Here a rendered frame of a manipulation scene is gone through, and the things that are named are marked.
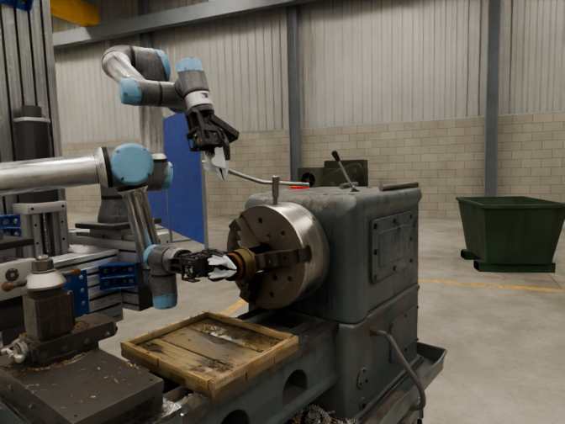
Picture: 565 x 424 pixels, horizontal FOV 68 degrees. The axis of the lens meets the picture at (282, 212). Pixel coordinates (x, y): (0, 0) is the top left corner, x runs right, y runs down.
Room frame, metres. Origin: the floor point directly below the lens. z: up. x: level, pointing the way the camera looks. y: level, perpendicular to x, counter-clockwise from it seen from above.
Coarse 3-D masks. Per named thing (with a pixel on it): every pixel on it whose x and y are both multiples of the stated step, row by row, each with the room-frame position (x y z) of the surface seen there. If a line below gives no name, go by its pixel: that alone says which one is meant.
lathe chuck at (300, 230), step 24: (264, 216) 1.22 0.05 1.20; (288, 216) 1.18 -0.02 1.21; (264, 240) 1.22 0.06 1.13; (288, 240) 1.16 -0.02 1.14; (312, 240) 1.17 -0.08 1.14; (312, 264) 1.15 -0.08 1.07; (240, 288) 1.29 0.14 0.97; (264, 288) 1.22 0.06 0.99; (288, 288) 1.17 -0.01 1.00; (312, 288) 1.20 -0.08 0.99
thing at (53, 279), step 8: (56, 272) 0.83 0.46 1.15; (32, 280) 0.80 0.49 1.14; (40, 280) 0.80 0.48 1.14; (48, 280) 0.80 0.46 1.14; (56, 280) 0.81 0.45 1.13; (64, 280) 0.83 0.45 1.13; (24, 288) 0.79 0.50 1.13; (32, 288) 0.79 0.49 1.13; (40, 288) 0.79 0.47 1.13; (48, 288) 0.80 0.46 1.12
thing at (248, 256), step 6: (234, 252) 1.14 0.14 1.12; (240, 252) 1.13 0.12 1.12; (246, 252) 1.14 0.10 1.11; (252, 252) 1.17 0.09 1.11; (234, 258) 1.10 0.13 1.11; (240, 258) 1.12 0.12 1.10; (246, 258) 1.12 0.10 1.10; (252, 258) 1.13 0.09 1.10; (240, 264) 1.10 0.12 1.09; (246, 264) 1.11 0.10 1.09; (252, 264) 1.13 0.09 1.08; (240, 270) 1.10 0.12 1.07; (246, 270) 1.11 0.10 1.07; (252, 270) 1.13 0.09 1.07; (234, 276) 1.10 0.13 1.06; (240, 276) 1.11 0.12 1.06; (246, 276) 1.12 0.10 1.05; (252, 276) 1.14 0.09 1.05
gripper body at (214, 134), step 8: (192, 112) 1.18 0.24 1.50; (200, 112) 1.21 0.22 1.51; (208, 112) 1.22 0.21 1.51; (192, 120) 1.19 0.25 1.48; (200, 120) 1.19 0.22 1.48; (208, 120) 1.21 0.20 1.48; (192, 128) 1.20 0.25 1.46; (200, 128) 1.17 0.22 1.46; (208, 128) 1.17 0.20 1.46; (216, 128) 1.20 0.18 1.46; (192, 136) 1.21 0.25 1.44; (200, 136) 1.16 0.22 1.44; (208, 136) 1.17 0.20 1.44; (216, 136) 1.19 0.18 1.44; (200, 144) 1.17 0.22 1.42; (208, 144) 1.17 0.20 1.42; (216, 144) 1.19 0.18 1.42
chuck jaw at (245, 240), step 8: (240, 216) 1.28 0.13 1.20; (232, 224) 1.25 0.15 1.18; (240, 224) 1.24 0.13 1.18; (248, 224) 1.26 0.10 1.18; (232, 232) 1.25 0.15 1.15; (240, 232) 1.21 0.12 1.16; (248, 232) 1.23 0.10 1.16; (232, 240) 1.22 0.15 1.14; (240, 240) 1.20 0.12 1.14; (248, 240) 1.21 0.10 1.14; (256, 240) 1.23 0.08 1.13; (232, 248) 1.19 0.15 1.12; (248, 248) 1.19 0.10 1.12; (256, 248) 1.23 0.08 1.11
